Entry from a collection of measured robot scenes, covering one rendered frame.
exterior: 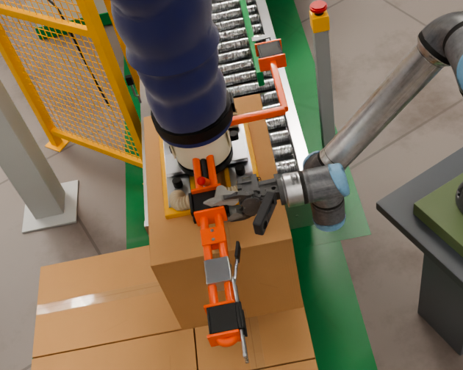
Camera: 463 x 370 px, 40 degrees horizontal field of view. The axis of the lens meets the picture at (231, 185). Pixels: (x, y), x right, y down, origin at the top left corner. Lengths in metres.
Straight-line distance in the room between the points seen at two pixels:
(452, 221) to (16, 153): 2.03
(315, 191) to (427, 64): 0.42
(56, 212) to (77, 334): 1.23
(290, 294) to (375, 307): 0.95
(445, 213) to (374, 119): 0.59
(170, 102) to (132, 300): 1.02
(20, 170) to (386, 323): 1.88
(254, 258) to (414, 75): 0.65
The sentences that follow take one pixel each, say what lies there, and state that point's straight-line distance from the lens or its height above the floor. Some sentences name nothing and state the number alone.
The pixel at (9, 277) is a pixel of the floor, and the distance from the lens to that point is 3.46.
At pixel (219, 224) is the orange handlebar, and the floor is 1.25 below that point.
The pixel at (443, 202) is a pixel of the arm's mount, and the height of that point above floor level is 0.80.
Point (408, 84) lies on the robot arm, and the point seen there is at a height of 1.44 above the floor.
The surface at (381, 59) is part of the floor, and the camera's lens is 4.00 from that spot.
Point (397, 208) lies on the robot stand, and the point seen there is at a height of 0.75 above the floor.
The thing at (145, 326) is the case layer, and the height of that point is 0.54.
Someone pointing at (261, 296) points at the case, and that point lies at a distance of 2.00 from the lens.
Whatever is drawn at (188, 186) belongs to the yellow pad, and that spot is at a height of 1.14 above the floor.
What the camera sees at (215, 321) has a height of 1.26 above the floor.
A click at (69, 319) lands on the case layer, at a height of 0.54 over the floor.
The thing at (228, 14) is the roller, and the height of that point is 0.54.
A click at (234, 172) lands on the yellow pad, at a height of 1.14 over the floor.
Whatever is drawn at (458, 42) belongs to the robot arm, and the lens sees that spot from 1.53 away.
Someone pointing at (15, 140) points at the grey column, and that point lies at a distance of 3.18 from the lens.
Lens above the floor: 2.55
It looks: 49 degrees down
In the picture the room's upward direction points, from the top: 15 degrees counter-clockwise
